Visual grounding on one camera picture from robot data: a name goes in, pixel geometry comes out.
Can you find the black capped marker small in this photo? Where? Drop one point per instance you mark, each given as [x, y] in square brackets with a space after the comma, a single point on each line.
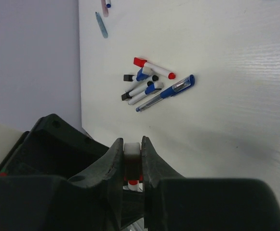
[132, 78]

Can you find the blue gel pen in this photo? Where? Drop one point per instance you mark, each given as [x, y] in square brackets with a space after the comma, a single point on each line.
[173, 90]

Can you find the red capped marker top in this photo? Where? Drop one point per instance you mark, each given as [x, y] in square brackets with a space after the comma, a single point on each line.
[140, 62]

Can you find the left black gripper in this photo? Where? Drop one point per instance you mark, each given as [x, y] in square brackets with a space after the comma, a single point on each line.
[54, 148]

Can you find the white marker black cap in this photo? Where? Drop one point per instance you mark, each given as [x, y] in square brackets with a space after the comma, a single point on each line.
[142, 92]

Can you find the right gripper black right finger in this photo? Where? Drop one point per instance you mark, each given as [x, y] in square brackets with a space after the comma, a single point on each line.
[176, 203]

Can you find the light blue highlighter pen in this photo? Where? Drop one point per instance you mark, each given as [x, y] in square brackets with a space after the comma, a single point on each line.
[101, 25]

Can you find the white marker red cap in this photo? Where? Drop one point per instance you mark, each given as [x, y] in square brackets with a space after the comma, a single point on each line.
[133, 185]

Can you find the pink highlighter pen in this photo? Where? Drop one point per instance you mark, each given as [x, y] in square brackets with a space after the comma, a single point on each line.
[104, 8]

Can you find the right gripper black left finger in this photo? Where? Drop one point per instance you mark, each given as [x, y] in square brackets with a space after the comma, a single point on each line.
[89, 201]

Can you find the white marker blue eraser cap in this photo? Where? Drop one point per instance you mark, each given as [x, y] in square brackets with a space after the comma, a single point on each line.
[142, 71]

